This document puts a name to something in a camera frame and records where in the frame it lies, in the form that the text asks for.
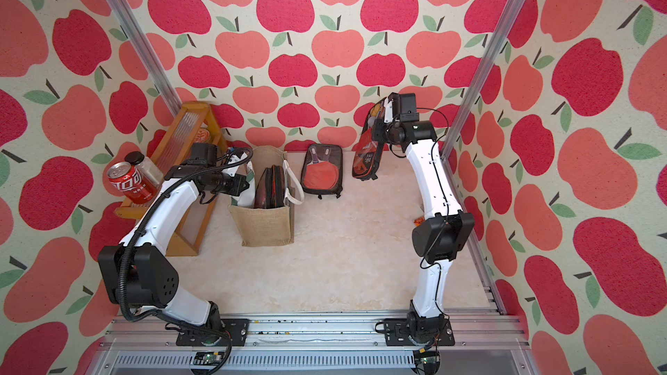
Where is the ping pong paddle case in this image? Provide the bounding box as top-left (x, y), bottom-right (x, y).
top-left (300, 143), bottom-right (343, 200)
top-left (352, 97), bottom-right (393, 181)
top-left (254, 167), bottom-right (275, 209)
top-left (267, 165), bottom-right (288, 208)

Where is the burlap canvas tote bag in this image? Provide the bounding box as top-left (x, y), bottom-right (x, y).
top-left (229, 146), bottom-right (305, 248)

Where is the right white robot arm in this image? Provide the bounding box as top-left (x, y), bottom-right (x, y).
top-left (373, 115), bottom-right (474, 347)

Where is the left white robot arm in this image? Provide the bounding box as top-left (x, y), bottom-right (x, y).
top-left (98, 167), bottom-right (249, 333)

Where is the small round tin can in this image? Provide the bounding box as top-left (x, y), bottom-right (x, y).
top-left (193, 127), bottom-right (212, 143)

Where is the wooden shelf rack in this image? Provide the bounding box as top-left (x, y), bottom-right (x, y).
top-left (114, 101), bottom-right (229, 257)

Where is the clear jar black lid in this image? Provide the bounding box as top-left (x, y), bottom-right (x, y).
top-left (124, 151), bottom-right (164, 188)

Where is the red soda can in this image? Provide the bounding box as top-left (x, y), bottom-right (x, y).
top-left (107, 161), bottom-right (157, 205)

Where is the orange snack packet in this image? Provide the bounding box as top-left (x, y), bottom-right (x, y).
top-left (413, 216), bottom-right (425, 227)

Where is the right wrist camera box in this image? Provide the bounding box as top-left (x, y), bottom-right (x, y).
top-left (388, 93), bottom-right (420, 123)

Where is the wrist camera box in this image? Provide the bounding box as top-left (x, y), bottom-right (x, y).
top-left (388, 93), bottom-right (420, 123)
top-left (188, 142), bottom-right (218, 168)

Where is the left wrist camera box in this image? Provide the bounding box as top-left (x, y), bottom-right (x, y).
top-left (188, 142), bottom-right (218, 168)

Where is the black corrugated cable conduit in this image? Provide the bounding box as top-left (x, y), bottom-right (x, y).
top-left (115, 145), bottom-right (255, 375)

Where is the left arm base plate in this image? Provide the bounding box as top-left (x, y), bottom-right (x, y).
top-left (175, 318), bottom-right (250, 347)

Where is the front aluminium rail frame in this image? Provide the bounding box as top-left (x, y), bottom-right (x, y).
top-left (83, 310), bottom-right (539, 374)

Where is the right aluminium frame post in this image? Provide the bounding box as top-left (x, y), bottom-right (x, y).
top-left (439, 0), bottom-right (548, 160)

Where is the aluminium frame post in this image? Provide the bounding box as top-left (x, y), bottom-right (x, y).
top-left (439, 0), bottom-right (548, 160)
top-left (106, 0), bottom-right (182, 116)

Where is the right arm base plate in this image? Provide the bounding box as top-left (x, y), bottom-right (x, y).
top-left (374, 316), bottom-right (456, 348)

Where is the left aluminium frame post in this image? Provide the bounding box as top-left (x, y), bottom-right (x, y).
top-left (106, 0), bottom-right (182, 116)

